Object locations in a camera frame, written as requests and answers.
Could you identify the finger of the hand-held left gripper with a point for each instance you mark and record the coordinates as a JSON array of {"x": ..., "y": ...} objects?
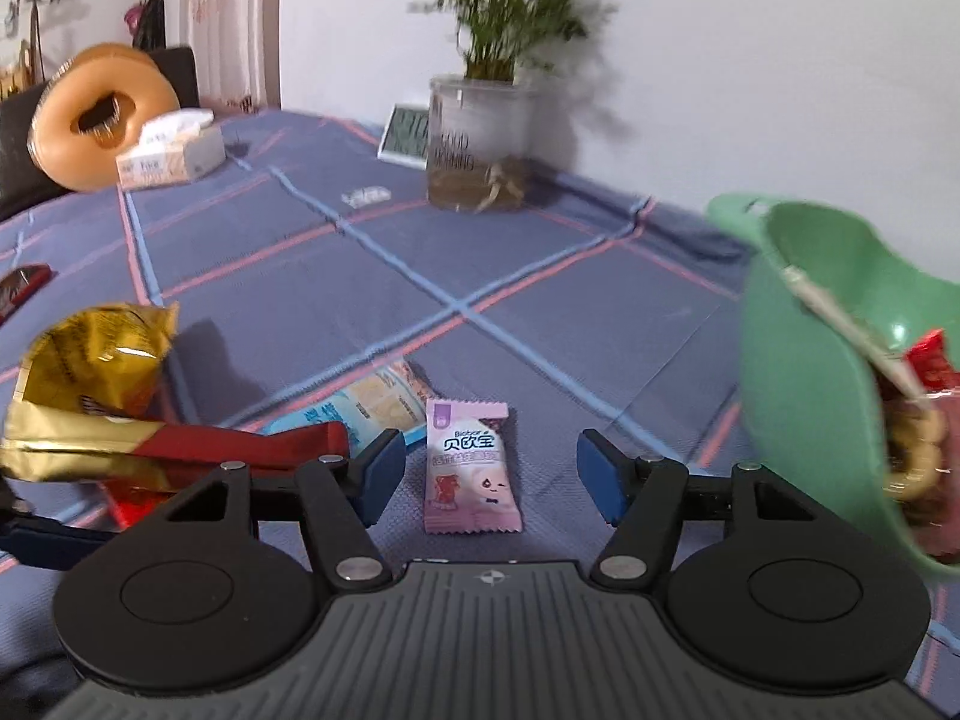
[{"x": 52, "y": 546}]

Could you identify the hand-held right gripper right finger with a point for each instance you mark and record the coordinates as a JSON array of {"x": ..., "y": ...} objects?
[{"x": 600, "y": 480}]

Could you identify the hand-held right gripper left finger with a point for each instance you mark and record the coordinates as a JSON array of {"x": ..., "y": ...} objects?
[{"x": 382, "y": 472}]

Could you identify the small pink sachet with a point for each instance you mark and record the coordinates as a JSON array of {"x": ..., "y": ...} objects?
[{"x": 469, "y": 472}]

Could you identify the long red gold-ended packet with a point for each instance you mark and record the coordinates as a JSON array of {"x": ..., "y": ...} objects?
[{"x": 225, "y": 446}]

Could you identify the green plastic bowl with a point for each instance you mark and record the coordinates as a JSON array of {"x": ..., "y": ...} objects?
[{"x": 810, "y": 405}]

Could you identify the long white sachet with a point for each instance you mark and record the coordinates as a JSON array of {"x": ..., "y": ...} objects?
[{"x": 832, "y": 311}]

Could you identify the brown gold chocolate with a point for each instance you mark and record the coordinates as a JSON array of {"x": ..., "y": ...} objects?
[{"x": 915, "y": 446}]

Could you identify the red and white snack packet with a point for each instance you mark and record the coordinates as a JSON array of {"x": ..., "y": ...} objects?
[{"x": 934, "y": 364}]

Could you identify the light blue sachet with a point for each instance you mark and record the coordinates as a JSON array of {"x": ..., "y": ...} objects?
[{"x": 375, "y": 405}]

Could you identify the red floral snack packet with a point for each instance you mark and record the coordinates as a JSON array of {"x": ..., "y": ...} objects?
[{"x": 131, "y": 506}]

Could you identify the gold snack packet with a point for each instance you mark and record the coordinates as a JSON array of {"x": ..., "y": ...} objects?
[{"x": 97, "y": 360}]

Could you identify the blue plaid bedsheet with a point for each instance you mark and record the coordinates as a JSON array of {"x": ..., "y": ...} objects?
[{"x": 525, "y": 300}]

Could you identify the dark brown snack packet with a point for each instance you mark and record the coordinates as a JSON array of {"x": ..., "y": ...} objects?
[{"x": 22, "y": 285}]

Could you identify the white printed tag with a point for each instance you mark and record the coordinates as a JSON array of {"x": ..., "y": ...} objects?
[{"x": 365, "y": 197}]

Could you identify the white digital clock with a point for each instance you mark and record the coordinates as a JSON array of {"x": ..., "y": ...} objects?
[{"x": 405, "y": 131}]

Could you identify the potted plant in white pot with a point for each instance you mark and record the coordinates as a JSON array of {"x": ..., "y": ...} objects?
[{"x": 480, "y": 142}]

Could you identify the tissue box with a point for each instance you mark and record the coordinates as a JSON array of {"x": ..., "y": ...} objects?
[{"x": 172, "y": 157}]

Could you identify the orange donut cushion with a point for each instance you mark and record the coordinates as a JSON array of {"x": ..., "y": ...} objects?
[{"x": 67, "y": 142}]

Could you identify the pale patterned curtain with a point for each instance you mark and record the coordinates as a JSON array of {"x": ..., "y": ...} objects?
[{"x": 232, "y": 22}]

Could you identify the dark hanging bag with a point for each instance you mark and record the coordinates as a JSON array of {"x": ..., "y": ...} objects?
[{"x": 148, "y": 22}]

